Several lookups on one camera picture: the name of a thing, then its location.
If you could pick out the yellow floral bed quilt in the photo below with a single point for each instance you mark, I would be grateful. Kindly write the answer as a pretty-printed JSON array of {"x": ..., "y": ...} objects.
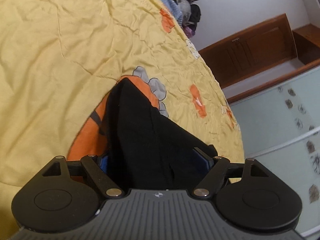
[{"x": 60, "y": 59}]

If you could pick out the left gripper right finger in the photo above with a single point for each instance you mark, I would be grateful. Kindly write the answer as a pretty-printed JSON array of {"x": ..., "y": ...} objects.
[{"x": 209, "y": 161}]

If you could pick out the blue bedsheet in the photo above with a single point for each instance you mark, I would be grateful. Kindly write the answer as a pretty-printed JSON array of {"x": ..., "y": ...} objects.
[{"x": 174, "y": 10}]

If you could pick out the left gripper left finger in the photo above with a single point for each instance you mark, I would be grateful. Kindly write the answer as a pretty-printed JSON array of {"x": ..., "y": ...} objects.
[{"x": 102, "y": 162}]

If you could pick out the brown wooden door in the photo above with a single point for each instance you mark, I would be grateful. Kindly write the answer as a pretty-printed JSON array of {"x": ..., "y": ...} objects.
[{"x": 259, "y": 48}]

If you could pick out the black pants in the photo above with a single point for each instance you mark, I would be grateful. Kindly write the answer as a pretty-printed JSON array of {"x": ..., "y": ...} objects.
[{"x": 146, "y": 150}]

